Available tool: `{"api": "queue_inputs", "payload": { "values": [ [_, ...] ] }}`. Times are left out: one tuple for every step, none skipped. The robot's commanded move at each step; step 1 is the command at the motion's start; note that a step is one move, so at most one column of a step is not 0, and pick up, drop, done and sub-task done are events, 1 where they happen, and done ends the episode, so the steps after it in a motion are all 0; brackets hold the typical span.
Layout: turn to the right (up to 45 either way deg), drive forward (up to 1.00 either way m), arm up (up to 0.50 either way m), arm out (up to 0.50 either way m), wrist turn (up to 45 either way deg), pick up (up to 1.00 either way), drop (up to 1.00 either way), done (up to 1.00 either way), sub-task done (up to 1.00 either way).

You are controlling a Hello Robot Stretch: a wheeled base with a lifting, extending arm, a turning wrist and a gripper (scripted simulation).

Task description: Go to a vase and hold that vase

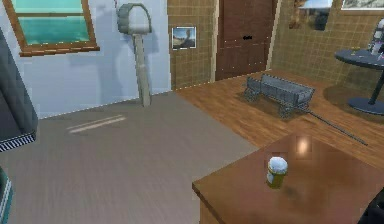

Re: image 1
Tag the round dark blue table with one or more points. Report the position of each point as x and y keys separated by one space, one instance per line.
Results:
x=363 y=60

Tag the small framed wall picture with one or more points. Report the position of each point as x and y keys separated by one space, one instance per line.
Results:
x=183 y=37

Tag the wooden framed window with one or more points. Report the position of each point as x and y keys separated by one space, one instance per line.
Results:
x=53 y=30

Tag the white framed wall picture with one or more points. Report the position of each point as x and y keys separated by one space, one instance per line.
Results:
x=363 y=4

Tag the dark grey fridge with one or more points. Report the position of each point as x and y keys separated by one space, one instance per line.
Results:
x=13 y=100

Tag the grey toy wagon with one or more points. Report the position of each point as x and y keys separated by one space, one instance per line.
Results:
x=283 y=90

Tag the yellow jar with white lid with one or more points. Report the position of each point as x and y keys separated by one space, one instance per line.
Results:
x=276 y=171

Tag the teal white cabinet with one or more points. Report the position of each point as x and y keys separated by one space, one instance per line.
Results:
x=4 y=196

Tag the brown wooden table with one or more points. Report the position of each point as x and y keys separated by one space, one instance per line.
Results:
x=300 y=193

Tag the dark brown room door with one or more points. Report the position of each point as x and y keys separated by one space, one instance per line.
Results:
x=245 y=43

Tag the black chair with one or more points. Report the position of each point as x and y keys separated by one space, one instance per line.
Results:
x=375 y=210

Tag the framed wall mirror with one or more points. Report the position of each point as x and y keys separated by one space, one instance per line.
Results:
x=315 y=11

